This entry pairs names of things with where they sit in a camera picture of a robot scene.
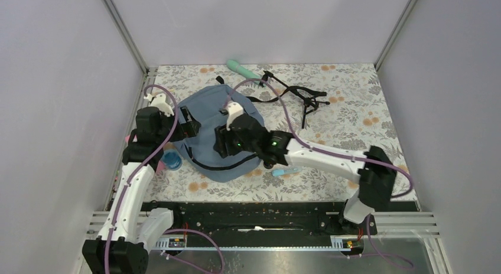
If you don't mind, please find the blue grey backpack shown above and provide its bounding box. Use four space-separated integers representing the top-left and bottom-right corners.
171 76 262 182

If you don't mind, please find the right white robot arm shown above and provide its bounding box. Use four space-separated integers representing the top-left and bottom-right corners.
214 114 396 234

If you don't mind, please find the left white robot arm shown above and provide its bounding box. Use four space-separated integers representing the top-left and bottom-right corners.
82 106 201 273

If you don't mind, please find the pink metronome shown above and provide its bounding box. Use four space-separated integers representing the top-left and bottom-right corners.
125 135 166 174

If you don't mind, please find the red black button toy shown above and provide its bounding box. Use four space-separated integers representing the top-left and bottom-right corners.
263 162 274 169

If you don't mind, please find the light blue marker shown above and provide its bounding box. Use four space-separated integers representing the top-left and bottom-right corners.
271 167 302 177

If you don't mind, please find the mint green tube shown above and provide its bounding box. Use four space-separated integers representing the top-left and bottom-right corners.
226 59 264 87

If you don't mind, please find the floral table mat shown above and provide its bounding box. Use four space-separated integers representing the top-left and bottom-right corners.
144 63 417 202

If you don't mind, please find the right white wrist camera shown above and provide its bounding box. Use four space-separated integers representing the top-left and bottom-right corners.
222 102 245 126

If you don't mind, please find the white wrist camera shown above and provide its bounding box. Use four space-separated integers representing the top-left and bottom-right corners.
222 102 245 126
145 93 174 117

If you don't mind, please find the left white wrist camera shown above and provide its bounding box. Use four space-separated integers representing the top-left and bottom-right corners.
145 93 174 117

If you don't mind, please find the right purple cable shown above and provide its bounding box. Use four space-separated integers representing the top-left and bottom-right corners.
223 78 416 270

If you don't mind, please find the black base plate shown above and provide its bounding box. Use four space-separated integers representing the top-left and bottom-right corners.
141 201 383 248

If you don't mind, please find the grey slotted cable duct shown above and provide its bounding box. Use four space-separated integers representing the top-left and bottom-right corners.
150 234 355 253

